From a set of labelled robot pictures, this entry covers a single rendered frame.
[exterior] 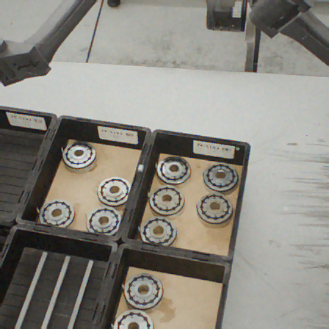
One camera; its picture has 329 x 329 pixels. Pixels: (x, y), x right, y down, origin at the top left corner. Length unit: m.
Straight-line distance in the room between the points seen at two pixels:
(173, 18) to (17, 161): 1.90
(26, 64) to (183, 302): 0.73
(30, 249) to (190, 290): 0.47
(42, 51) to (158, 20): 2.25
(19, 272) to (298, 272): 0.81
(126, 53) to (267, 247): 1.84
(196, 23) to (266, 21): 2.37
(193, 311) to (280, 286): 0.32
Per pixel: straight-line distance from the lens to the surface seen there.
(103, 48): 3.47
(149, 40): 3.49
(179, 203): 1.75
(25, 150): 1.97
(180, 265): 1.62
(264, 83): 2.29
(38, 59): 1.40
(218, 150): 1.83
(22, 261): 1.75
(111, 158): 1.89
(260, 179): 2.01
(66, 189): 1.85
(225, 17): 1.84
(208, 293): 1.65
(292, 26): 1.23
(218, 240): 1.73
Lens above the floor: 2.34
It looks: 54 degrees down
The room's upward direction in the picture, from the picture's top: 3 degrees counter-clockwise
